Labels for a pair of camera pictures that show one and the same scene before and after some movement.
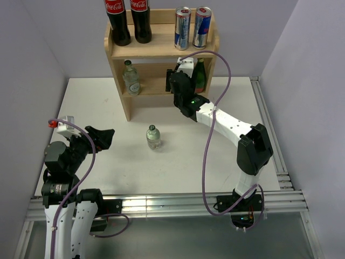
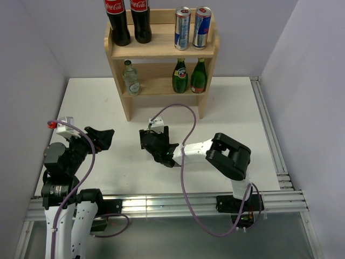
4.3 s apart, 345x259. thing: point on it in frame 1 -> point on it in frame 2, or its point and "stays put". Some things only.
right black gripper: [168, 84] -> [165, 135]
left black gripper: [102, 138] stays put
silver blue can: [182, 21] stays put
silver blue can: [201, 26] stays put
